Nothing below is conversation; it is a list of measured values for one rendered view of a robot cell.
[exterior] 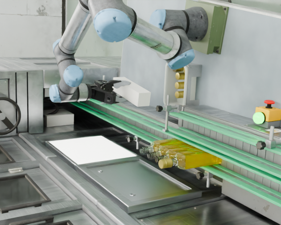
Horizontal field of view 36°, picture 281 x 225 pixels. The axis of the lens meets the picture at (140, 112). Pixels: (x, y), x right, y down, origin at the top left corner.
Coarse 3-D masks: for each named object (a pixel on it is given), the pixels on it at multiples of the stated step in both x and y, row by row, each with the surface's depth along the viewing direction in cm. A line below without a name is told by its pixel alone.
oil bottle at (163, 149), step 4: (172, 144) 181; (176, 144) 181; (180, 144) 181; (184, 144) 182; (188, 144) 182; (160, 148) 176; (164, 148) 175; (168, 148) 175; (172, 148) 176; (160, 152) 175; (164, 152) 174
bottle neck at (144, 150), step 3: (141, 147) 178; (144, 147) 178; (147, 147) 178; (150, 147) 179; (141, 150) 179; (144, 150) 177; (147, 150) 178; (150, 150) 179; (141, 153) 178; (144, 153) 178; (147, 153) 179
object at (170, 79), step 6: (168, 66) 211; (186, 66) 198; (168, 72) 212; (174, 72) 213; (180, 72) 213; (186, 72) 197; (168, 78) 212; (174, 78) 214; (186, 78) 198; (168, 84) 213; (174, 84) 215; (186, 84) 199; (168, 90) 214; (174, 90) 216; (180, 90) 214; (186, 90) 199; (174, 96) 216; (174, 102) 216; (180, 102) 215
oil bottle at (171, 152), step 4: (176, 148) 175; (180, 148) 175; (184, 148) 175; (188, 148) 176; (192, 148) 176; (196, 148) 176; (168, 152) 171; (172, 152) 170; (176, 152) 170; (172, 156) 169
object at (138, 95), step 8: (128, 80) 199; (120, 88) 196; (128, 88) 190; (136, 88) 188; (144, 88) 190; (128, 96) 190; (136, 96) 184; (144, 96) 184; (136, 104) 185; (144, 104) 186
